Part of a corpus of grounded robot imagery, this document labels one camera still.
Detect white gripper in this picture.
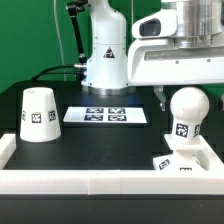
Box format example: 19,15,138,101
128,39,224,111

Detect white lamp bulb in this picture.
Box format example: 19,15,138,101
170,87,210,144

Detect white lamp base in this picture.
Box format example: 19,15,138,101
153,134,207,172

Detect white lamp shade cone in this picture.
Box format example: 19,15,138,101
20,87,61,142

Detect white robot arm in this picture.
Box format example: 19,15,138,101
82,0,224,103

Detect white U-shaped fence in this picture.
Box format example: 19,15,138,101
0,134,224,195

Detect white marker sheet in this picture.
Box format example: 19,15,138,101
63,107,147,124

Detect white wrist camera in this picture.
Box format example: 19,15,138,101
132,9,178,39

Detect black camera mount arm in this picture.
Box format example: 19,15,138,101
66,0,88,70

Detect black cable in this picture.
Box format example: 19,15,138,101
30,64,88,82

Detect white thin cable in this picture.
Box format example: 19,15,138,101
53,0,68,82

